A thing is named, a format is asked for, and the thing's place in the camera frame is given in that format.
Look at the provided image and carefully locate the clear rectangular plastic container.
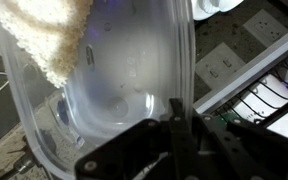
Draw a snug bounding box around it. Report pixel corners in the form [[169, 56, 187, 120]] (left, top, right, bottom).
[[0, 0, 197, 180]]

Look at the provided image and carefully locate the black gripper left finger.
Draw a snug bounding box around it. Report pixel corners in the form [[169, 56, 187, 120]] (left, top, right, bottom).
[[74, 97, 198, 180]]

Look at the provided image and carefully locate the black two-tier dish rack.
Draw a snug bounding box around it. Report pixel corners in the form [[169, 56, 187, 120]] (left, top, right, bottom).
[[193, 21, 288, 141]]

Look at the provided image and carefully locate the white light switch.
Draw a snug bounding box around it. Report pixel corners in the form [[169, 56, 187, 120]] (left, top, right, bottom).
[[194, 41, 247, 90]]

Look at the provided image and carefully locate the white wall outlet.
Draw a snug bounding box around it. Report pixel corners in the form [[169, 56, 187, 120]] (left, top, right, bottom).
[[243, 8, 288, 48]]

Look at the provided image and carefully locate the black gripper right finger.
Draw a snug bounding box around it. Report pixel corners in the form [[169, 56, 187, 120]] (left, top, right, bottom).
[[191, 108, 288, 180]]

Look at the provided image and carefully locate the white rice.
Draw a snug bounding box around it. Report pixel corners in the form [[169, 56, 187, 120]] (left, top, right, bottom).
[[0, 0, 95, 89]]

